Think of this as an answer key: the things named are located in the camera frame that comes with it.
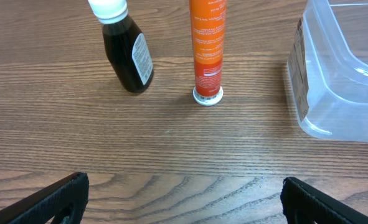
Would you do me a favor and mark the dark syrup bottle white cap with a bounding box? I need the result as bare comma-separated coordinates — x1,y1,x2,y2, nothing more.
88,0,154,93

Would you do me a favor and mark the orange tablet tube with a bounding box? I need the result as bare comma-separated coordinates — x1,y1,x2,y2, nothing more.
189,0,228,106

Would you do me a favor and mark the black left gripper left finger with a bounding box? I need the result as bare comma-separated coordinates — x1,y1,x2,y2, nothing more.
0,172,89,224

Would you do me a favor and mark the clear plastic container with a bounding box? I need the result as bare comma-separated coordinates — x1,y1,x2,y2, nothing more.
287,0,368,142

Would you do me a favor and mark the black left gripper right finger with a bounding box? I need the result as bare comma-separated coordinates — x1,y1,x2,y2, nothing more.
280,177,368,224

